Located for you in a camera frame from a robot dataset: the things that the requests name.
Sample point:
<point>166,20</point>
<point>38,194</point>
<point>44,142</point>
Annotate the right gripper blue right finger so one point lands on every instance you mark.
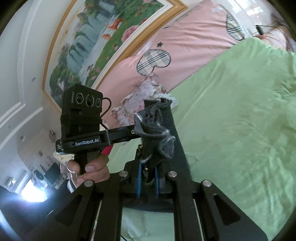
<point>202,211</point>

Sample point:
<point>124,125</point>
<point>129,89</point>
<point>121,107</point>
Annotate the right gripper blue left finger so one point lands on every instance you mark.
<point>91,212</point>

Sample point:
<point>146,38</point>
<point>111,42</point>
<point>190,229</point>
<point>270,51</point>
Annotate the black pants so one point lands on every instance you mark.
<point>160,144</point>

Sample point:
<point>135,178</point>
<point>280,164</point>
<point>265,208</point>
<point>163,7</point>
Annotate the person's left hand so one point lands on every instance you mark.
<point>96,170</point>

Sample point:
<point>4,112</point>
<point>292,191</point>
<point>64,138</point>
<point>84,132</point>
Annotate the red folded blanket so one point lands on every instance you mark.
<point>107,150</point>

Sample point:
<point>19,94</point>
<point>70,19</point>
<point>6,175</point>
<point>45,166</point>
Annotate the floral ruffled pillow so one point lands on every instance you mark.
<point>148,89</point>

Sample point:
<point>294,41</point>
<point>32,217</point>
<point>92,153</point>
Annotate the green bed sheet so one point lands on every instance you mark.
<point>236,123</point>

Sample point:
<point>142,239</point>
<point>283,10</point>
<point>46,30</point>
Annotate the gold framed landscape painting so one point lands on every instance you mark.
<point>94,36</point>

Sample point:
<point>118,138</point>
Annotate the pink quilt with plaid hearts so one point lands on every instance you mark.
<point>207,43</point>

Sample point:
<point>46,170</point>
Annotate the grey patterned cloth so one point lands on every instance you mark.
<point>282,25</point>

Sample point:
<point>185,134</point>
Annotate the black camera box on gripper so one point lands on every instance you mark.
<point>81,110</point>

